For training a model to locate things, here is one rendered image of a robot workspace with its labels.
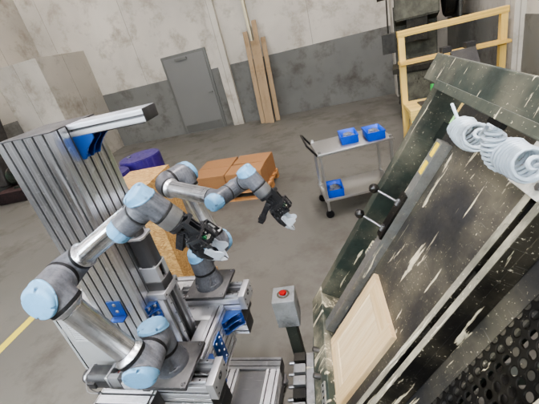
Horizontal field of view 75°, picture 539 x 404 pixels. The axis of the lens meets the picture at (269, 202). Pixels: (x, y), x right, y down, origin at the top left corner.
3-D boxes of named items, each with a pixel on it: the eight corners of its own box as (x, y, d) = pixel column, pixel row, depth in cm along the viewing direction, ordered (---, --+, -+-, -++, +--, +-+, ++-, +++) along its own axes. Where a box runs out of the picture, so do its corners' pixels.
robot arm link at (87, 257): (83, 274, 132) (169, 201, 117) (66, 293, 122) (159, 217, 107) (56, 254, 128) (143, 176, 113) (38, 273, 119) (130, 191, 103)
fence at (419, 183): (333, 324, 164) (325, 321, 164) (447, 142, 121) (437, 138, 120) (334, 332, 160) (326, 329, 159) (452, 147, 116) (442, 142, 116)
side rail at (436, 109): (339, 291, 187) (320, 284, 186) (459, 93, 136) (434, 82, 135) (341, 299, 181) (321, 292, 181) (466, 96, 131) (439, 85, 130)
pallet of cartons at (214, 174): (280, 172, 593) (273, 147, 574) (274, 196, 512) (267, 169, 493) (210, 184, 620) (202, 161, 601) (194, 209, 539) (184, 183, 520)
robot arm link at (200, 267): (188, 272, 184) (180, 252, 178) (206, 258, 193) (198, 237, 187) (204, 278, 176) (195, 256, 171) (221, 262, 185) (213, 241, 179)
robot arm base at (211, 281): (192, 293, 184) (185, 279, 179) (201, 274, 197) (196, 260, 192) (218, 292, 180) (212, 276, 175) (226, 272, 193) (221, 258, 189)
